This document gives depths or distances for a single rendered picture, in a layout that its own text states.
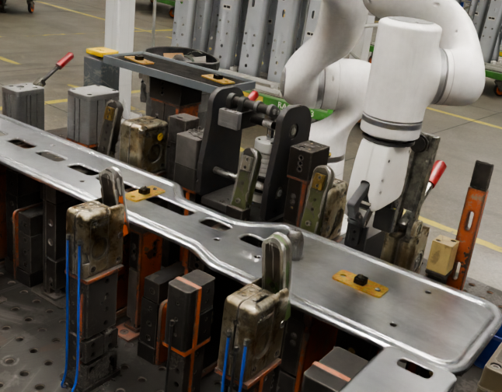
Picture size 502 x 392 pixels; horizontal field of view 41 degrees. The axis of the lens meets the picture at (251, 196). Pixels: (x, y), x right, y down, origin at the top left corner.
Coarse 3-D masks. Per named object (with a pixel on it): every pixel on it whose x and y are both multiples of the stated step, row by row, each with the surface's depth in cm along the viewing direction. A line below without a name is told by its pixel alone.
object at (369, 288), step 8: (344, 272) 106; (336, 280) 104; (344, 280) 104; (352, 280) 104; (360, 280) 103; (368, 280) 105; (360, 288) 102; (368, 288) 102; (384, 288) 103; (376, 296) 101
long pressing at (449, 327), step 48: (0, 144) 145; (48, 144) 148; (96, 192) 126; (192, 240) 112; (240, 240) 114; (336, 288) 102; (432, 288) 105; (384, 336) 91; (432, 336) 92; (480, 336) 94
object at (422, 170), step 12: (420, 132) 109; (420, 144) 106; (432, 144) 107; (420, 156) 110; (432, 156) 108; (408, 168) 110; (420, 168) 110; (408, 180) 111; (420, 180) 109; (408, 192) 111; (420, 192) 109; (408, 204) 112; (420, 204) 111; (396, 216) 112; (396, 228) 113; (408, 228) 111
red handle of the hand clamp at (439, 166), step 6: (438, 162) 118; (432, 168) 118; (438, 168) 117; (444, 168) 118; (432, 174) 117; (438, 174) 117; (432, 180) 116; (432, 186) 116; (426, 192) 115; (408, 210) 113; (408, 216) 112; (402, 222) 112; (408, 222) 112; (402, 228) 112
